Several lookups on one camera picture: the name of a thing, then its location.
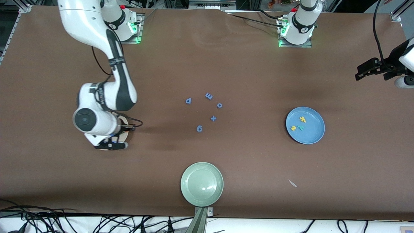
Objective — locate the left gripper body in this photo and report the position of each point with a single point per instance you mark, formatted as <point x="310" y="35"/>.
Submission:
<point x="392" y="61"/>

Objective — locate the yellow foam letter k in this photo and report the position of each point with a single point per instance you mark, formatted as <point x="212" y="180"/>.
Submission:
<point x="302" y="119"/>

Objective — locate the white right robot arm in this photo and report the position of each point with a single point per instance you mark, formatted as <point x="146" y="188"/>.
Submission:
<point x="85" y="119"/>

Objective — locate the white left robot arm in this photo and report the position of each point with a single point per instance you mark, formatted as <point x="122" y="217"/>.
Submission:
<point x="300" y="22"/>

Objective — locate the beige plate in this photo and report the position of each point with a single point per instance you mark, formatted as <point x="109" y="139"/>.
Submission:
<point x="125" y="136"/>

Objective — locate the blue foam letter p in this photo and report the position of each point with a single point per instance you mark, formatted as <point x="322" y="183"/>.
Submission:
<point x="188" y="101"/>

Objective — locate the blue foam letter g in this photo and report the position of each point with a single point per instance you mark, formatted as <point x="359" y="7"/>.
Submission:
<point x="199" y="128"/>

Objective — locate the blue foam letter m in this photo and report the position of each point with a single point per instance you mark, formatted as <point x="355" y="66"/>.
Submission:
<point x="209" y="96"/>

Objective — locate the blue plate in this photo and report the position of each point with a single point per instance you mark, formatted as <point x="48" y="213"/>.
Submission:
<point x="310" y="136"/>

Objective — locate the pale green plate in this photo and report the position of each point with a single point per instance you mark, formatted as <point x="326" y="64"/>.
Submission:
<point x="202" y="184"/>

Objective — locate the brown table cover sheet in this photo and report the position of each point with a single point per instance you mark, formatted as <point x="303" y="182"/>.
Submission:
<point x="226" y="64"/>

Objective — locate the white paper scrap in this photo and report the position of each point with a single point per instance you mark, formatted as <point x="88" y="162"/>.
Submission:
<point x="292" y="183"/>

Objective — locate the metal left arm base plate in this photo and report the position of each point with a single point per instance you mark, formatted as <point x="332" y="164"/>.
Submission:
<point x="304" y="46"/>

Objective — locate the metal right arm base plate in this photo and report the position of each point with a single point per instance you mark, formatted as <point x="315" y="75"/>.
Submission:
<point x="141" y="22"/>

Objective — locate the grey metal camera bracket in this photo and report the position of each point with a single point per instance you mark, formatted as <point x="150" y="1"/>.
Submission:
<point x="200" y="223"/>

